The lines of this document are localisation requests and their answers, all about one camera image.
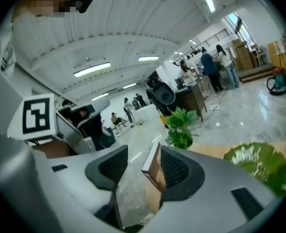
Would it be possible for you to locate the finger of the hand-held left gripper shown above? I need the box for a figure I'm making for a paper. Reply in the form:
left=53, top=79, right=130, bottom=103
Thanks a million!
left=70, top=98, right=111, bottom=118
left=76, top=116, right=102, bottom=136

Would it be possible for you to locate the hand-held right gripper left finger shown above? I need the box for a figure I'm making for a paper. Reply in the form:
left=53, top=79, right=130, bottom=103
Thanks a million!
left=47, top=144, right=129, bottom=230

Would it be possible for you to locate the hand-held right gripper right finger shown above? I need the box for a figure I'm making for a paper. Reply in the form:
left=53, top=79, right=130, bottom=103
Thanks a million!
left=137, top=145, right=281, bottom=233

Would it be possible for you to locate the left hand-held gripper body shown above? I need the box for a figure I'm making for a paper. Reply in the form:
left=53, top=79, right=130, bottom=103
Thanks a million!
left=7, top=93, right=97, bottom=155

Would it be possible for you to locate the green leaf-shaped plate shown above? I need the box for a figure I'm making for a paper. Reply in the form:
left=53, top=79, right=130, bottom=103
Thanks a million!
left=223, top=142, right=286, bottom=196

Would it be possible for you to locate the white foam block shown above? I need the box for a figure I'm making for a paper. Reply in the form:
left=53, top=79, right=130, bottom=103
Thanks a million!
left=135, top=104, right=159, bottom=123

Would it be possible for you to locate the black moulded seat shell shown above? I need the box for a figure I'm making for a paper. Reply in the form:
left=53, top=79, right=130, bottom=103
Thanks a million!
left=146, top=78, right=176, bottom=117

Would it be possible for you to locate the potted green plant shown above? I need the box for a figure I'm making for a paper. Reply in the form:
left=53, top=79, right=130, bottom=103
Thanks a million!
left=165, top=107, right=197, bottom=150

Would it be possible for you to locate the brown book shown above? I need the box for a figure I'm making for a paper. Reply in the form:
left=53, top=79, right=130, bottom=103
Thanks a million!
left=141, top=142, right=168, bottom=194

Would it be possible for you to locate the person's white printed t-shirt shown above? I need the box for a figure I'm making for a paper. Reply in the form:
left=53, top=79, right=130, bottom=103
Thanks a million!
left=0, top=11, right=36, bottom=82

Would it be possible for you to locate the dark wooden desk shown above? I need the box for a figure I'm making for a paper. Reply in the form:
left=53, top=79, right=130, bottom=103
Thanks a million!
left=175, top=83, right=208, bottom=122

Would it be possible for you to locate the low wooden stage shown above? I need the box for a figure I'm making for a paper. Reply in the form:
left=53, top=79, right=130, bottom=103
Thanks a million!
left=238, top=66, right=278, bottom=83

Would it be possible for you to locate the green canister vacuum cleaner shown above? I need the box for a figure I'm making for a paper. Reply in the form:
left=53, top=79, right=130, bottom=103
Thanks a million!
left=266, top=66, right=286, bottom=96

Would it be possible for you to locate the black mezzanine railing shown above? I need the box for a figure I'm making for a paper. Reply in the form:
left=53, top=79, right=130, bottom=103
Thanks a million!
left=196, top=29, right=231, bottom=49

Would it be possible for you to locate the stack of cardboard boxes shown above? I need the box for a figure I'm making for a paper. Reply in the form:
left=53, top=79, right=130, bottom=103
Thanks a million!
left=231, top=39, right=255, bottom=70

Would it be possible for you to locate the wooden easel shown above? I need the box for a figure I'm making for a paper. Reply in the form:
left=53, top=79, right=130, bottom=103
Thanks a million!
left=275, top=39, right=286, bottom=70

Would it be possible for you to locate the tall glass window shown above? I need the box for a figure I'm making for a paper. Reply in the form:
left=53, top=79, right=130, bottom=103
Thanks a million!
left=226, top=12, right=249, bottom=43

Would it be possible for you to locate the black head-mounted camera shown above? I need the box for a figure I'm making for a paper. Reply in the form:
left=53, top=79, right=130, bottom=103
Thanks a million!
left=78, top=0, right=97, bottom=14

